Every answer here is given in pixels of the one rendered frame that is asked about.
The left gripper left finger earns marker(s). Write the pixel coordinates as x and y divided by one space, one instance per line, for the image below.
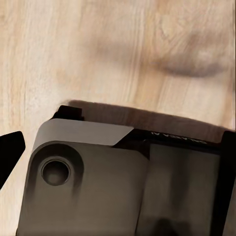
12 146

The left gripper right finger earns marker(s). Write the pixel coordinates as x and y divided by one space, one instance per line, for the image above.
228 146

